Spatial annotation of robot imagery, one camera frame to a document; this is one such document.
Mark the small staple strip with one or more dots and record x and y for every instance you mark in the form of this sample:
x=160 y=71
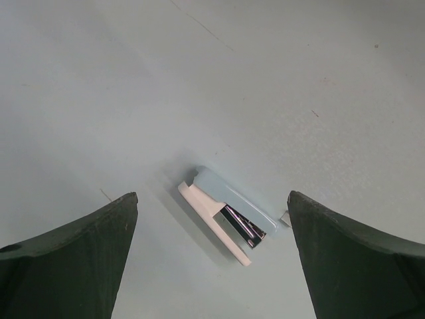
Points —
x=285 y=219

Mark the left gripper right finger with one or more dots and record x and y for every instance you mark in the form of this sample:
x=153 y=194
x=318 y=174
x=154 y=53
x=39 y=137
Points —
x=353 y=270

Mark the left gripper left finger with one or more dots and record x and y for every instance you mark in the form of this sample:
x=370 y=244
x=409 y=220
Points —
x=73 y=271

